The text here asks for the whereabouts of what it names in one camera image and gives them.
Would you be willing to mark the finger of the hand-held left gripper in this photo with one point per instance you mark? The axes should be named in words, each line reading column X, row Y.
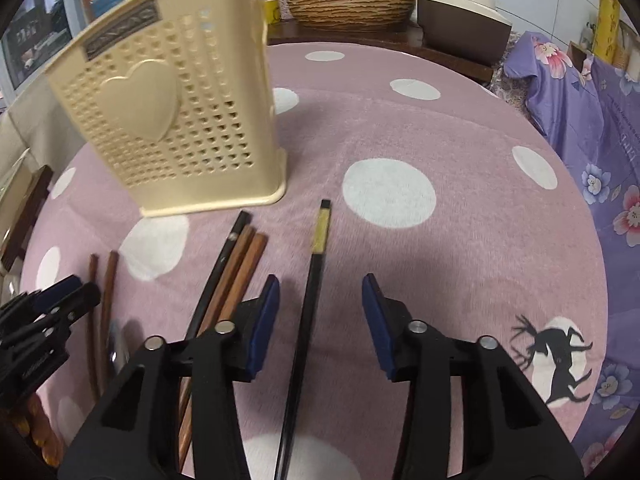
column 60, row 290
column 75, row 307

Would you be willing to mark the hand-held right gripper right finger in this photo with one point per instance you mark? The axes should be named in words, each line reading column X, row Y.
column 377, row 325

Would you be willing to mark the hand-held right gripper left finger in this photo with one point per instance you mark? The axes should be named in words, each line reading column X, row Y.
column 262, row 330

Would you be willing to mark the black chopstick with gold band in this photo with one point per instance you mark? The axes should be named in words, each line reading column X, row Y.
column 307, row 320

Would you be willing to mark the beige plastic utensil holder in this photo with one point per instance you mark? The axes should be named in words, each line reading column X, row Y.
column 200, row 135

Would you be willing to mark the pink polka dot tablecloth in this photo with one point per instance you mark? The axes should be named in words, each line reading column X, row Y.
column 450, row 260

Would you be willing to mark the sliding glass window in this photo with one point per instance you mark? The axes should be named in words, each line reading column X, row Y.
column 35, row 35

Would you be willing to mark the purple floral blanket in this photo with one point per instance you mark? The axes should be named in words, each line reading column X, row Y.
column 600, row 135

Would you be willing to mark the grey floral cloth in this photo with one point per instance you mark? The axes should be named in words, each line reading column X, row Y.
column 510, row 60

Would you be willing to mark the brown and cream rice cooker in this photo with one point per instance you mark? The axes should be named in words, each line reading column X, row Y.
column 460, row 25

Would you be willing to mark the yellow cup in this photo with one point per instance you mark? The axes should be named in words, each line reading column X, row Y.
column 272, row 12

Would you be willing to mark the woven pattern basin sink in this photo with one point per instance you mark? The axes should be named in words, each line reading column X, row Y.
column 350, row 7

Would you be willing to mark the small wooden box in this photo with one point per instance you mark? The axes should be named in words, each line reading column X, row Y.
column 579, row 55

